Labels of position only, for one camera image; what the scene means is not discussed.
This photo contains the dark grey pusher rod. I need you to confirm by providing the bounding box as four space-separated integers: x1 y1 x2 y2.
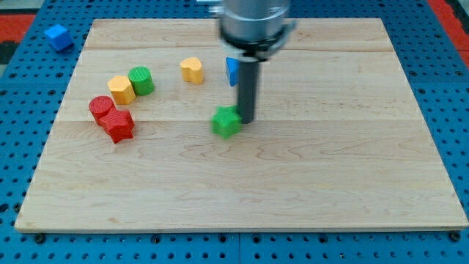
237 62 259 124

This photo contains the green star block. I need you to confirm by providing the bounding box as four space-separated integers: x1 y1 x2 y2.
211 106 241 139

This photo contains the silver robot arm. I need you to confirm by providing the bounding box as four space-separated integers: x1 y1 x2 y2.
210 0 297 124

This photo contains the red star block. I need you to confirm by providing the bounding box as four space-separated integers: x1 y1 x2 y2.
99 109 135 144

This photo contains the blue triangle block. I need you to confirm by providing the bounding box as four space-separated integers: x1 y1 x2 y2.
226 57 240 87

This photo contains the yellow heart block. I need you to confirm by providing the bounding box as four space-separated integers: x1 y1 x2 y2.
180 57 204 84

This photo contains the green cylinder block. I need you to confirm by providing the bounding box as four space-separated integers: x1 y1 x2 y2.
128 66 155 96

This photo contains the light wooden board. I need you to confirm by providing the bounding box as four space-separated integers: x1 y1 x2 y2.
15 18 468 234

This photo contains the yellow hexagon block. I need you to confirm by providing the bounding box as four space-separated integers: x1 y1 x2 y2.
107 76 136 105

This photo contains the red cylinder block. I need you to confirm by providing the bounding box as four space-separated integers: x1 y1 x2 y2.
89 95 115 125

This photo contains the blue cube block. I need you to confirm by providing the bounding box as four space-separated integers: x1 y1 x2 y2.
44 24 73 52

